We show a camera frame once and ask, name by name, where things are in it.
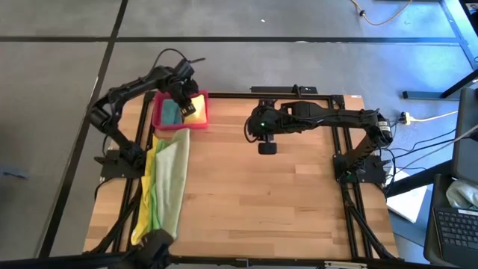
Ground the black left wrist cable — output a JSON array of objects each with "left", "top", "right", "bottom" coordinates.
[{"left": 152, "top": 47, "right": 207, "bottom": 75}]

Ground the white plastic bag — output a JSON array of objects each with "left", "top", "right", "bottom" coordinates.
[{"left": 445, "top": 179, "right": 478, "bottom": 211}]

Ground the black laptop keyboard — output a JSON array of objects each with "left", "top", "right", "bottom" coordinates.
[{"left": 432, "top": 206, "right": 478, "bottom": 268}]

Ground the pink plastic bin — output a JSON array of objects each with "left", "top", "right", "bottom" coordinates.
[{"left": 151, "top": 88, "right": 210, "bottom": 132}]

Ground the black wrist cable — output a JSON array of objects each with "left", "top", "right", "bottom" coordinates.
[
  {"left": 152, "top": 47, "right": 207, "bottom": 75},
  {"left": 243, "top": 118, "right": 263, "bottom": 144}
]

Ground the pale green microfiber towel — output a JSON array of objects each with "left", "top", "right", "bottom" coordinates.
[{"left": 155, "top": 128, "right": 191, "bottom": 240}]

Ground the silver metal bracket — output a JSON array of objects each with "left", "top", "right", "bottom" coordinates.
[{"left": 323, "top": 260, "right": 368, "bottom": 269}]

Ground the black aluminium table frame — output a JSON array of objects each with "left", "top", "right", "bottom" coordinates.
[{"left": 87, "top": 90, "right": 403, "bottom": 262}]

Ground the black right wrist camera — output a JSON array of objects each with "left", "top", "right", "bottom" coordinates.
[{"left": 257, "top": 140, "right": 279, "bottom": 156}]

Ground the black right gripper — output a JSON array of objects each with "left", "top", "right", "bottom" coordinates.
[{"left": 246, "top": 104, "right": 288, "bottom": 143}]

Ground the bright green microfiber towel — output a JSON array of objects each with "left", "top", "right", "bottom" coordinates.
[{"left": 146, "top": 138, "right": 170, "bottom": 235}]

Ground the dark grey panel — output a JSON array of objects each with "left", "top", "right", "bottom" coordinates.
[{"left": 449, "top": 87, "right": 478, "bottom": 185}]

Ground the grey floor cable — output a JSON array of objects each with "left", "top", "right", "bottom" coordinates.
[{"left": 388, "top": 125, "right": 478, "bottom": 176}]

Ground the white power cable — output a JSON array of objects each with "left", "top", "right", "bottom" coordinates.
[{"left": 409, "top": 110, "right": 459, "bottom": 123}]

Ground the white flat board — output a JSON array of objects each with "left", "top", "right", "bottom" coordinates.
[{"left": 385, "top": 166, "right": 429, "bottom": 224}]

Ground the yellow microfiber towel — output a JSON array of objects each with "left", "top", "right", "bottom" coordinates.
[
  {"left": 181, "top": 93, "right": 208, "bottom": 126},
  {"left": 130, "top": 134, "right": 160, "bottom": 247}
]

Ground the teal microfiber towel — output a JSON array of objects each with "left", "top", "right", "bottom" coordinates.
[{"left": 161, "top": 99, "right": 184, "bottom": 126}]

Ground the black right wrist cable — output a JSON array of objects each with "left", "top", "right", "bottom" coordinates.
[{"left": 243, "top": 118, "right": 263, "bottom": 144}]

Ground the black mounting bar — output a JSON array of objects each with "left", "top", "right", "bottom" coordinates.
[{"left": 249, "top": 84, "right": 319, "bottom": 96}]

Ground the black desk leg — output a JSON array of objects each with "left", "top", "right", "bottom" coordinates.
[{"left": 401, "top": 68, "right": 478, "bottom": 102}]

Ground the yellow floor cable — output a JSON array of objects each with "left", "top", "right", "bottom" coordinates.
[{"left": 350, "top": 0, "right": 414, "bottom": 27}]

